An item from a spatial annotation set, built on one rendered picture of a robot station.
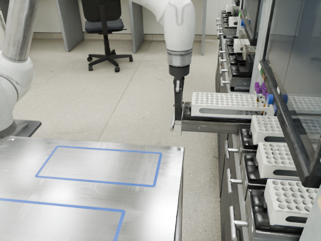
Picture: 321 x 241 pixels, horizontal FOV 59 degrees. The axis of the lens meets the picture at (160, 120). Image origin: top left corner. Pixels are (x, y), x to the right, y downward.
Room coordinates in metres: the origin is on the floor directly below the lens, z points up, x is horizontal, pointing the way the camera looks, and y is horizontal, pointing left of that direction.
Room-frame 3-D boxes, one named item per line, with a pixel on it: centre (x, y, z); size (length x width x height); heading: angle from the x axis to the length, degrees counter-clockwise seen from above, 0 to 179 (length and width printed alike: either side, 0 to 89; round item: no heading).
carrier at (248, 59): (1.31, -0.44, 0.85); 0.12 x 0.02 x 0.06; 171
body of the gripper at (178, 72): (0.96, -0.07, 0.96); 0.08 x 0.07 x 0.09; 171
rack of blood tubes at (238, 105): (0.93, -0.27, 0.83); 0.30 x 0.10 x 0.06; 81
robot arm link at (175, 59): (0.96, -0.07, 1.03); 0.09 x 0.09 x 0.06
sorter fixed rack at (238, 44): (1.60, -0.59, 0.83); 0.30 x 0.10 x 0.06; 81
